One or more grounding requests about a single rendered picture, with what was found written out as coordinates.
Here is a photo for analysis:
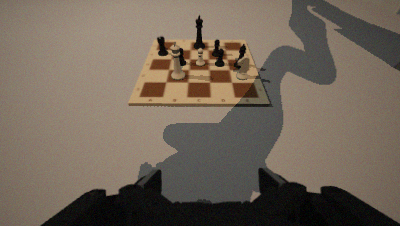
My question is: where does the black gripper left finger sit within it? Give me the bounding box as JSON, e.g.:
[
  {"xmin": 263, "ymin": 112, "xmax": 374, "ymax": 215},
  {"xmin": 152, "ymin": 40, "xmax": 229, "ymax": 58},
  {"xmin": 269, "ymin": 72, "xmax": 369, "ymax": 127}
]
[{"xmin": 40, "ymin": 170, "xmax": 187, "ymax": 226}]

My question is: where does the brown and cream chessboard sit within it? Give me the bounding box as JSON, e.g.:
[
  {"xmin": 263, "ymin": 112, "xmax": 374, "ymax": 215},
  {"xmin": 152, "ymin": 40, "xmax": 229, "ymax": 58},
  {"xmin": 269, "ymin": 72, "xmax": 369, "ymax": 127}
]
[{"xmin": 128, "ymin": 39, "xmax": 270, "ymax": 107}]

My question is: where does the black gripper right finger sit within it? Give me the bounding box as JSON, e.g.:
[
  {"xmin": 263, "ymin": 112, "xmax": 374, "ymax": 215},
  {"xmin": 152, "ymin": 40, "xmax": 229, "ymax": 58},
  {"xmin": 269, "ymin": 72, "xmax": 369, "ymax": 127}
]
[{"xmin": 238, "ymin": 168, "xmax": 400, "ymax": 226}]

